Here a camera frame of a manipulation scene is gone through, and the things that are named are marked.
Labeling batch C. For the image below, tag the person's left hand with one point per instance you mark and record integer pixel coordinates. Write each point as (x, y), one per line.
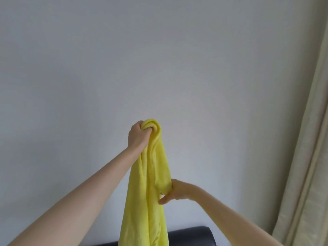
(136, 138)

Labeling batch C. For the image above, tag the person's right hand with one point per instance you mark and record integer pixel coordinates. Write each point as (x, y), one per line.
(181, 190)

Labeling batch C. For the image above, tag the person's left thumb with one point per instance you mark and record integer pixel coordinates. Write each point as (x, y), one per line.
(137, 124)

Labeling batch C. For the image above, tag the person's right thumb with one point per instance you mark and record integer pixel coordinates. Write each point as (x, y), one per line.
(167, 199)

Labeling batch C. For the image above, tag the yellow towel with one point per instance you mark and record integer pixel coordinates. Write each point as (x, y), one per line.
(148, 192)

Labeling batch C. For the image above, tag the person's right forearm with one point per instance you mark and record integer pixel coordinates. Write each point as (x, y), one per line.
(230, 222)

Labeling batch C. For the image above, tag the person's left forearm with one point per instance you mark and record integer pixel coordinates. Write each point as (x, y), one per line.
(76, 199)

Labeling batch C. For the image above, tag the dark grey sofa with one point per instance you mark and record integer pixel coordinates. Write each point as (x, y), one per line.
(191, 236)

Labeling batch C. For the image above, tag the cream curtain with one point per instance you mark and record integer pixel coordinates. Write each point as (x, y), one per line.
(306, 156)

